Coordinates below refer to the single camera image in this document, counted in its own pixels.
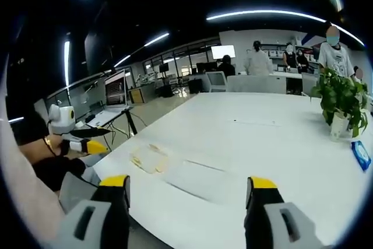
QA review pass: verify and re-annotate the blue wet wipes packet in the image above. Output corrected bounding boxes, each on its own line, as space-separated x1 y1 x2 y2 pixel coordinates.
350 140 373 173

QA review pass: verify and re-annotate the long ceiling light strip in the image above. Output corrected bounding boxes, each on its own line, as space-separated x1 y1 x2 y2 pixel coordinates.
206 9 328 24

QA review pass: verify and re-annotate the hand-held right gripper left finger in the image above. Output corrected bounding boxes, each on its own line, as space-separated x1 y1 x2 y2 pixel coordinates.
43 174 131 249

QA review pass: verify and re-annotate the person's black clothing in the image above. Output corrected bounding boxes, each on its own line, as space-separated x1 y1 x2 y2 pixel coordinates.
31 155 87 193

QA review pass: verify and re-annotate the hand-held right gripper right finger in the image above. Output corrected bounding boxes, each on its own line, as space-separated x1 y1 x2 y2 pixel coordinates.
244 176 330 249

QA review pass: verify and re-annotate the black tripod stand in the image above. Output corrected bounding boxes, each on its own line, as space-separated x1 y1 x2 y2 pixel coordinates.
121 108 139 139

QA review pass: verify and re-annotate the white plant pot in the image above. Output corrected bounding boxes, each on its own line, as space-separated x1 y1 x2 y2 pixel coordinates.
329 111 351 142

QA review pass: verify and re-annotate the person's light shirt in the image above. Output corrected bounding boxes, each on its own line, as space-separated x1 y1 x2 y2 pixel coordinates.
0 53 66 249

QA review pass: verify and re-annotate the open laptop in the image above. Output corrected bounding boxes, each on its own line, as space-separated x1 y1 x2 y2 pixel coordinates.
86 69 135 128

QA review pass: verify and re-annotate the brown framed board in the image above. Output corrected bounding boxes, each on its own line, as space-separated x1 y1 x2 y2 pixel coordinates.
128 86 146 104

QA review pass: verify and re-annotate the green potted plant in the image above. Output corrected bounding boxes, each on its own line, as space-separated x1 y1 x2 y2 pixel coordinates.
309 67 370 139

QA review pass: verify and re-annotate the bright white monitor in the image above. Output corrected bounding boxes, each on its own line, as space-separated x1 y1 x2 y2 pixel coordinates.
210 45 236 61

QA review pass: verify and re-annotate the white office chair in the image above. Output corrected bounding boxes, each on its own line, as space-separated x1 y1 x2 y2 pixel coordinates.
301 72 322 97
205 71 228 93

